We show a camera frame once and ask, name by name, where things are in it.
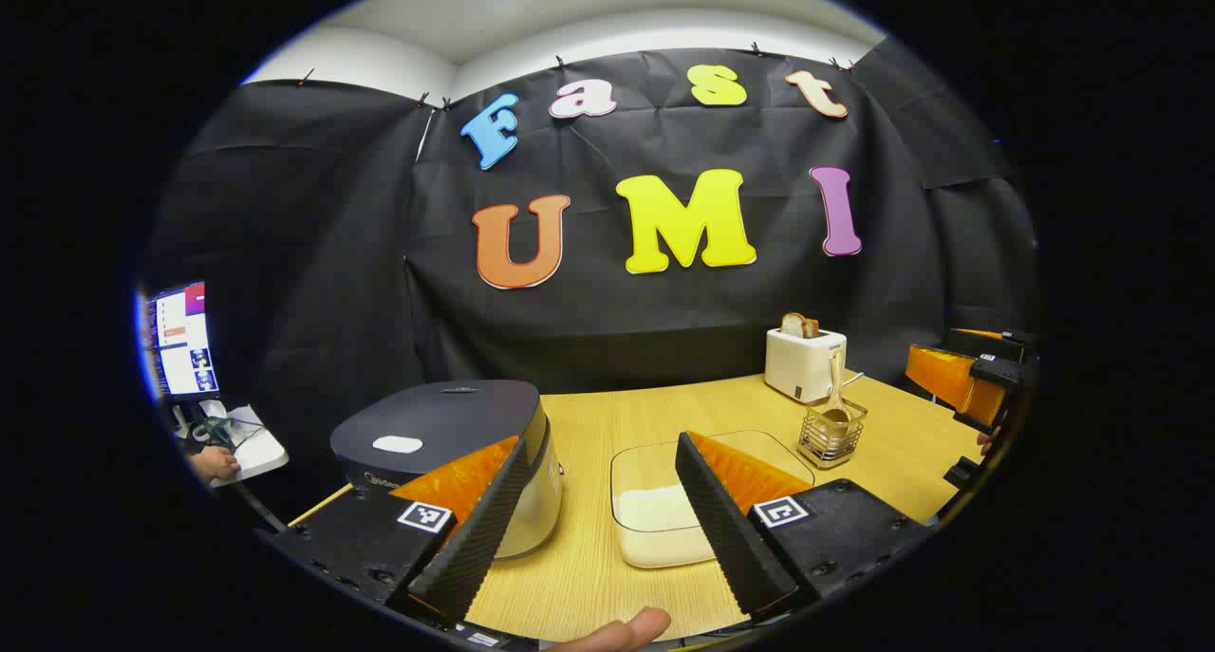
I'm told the teal item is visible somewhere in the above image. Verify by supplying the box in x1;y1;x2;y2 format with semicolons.
190;415;238;449

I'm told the metal wire chopstick holder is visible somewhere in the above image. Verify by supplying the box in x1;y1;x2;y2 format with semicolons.
798;398;869;470

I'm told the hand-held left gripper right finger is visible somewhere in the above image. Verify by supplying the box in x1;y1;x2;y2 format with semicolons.
674;431;936;623

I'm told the wooden spoon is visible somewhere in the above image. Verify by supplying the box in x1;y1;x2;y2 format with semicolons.
818;350;852;444

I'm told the black backdrop cloth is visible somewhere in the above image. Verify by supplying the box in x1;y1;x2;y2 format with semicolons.
142;40;1040;501

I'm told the small white side table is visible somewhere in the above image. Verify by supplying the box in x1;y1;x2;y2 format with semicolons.
176;401;290;489

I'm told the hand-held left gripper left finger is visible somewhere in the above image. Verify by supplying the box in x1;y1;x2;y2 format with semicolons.
256;434;533;624

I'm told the clear plastic container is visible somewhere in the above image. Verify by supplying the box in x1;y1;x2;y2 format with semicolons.
609;430;817;569

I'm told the white toaster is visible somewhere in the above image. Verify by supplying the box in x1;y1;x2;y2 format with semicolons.
765;326;849;404

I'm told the black steel rice cooker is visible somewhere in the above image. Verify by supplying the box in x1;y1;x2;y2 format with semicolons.
329;380;566;560

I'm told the computer monitor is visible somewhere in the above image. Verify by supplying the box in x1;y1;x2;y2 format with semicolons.
142;280;221;401

